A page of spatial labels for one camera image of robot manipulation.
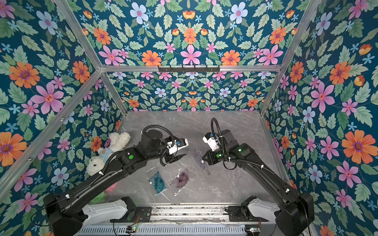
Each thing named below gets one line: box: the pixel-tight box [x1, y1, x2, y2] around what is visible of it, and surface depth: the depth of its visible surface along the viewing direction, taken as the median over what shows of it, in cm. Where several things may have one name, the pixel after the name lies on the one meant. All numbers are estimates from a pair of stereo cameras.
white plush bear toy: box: [86, 131, 131, 177], surface depth 90 cm
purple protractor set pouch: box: [168, 168, 190, 197], surface depth 86 cm
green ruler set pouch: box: [145, 166, 168, 197], surface depth 86 cm
